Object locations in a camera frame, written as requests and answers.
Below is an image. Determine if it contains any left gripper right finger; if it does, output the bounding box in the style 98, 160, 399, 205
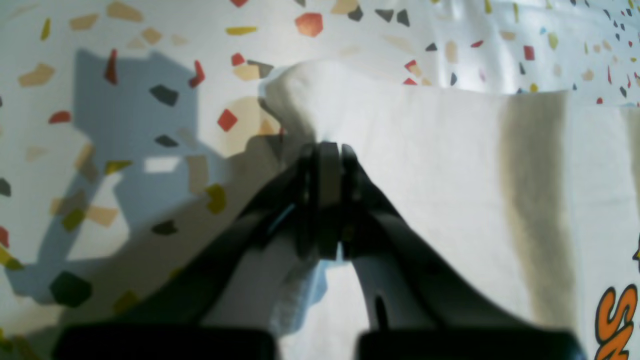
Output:
330, 143, 585, 360

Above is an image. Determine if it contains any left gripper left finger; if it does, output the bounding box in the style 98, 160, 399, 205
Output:
53, 142, 330, 360

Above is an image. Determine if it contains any white printed T-shirt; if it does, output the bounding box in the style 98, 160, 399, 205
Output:
199, 61, 639, 360

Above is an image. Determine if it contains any terrazzo patterned tablecloth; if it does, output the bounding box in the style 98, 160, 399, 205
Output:
1, 0, 639, 360

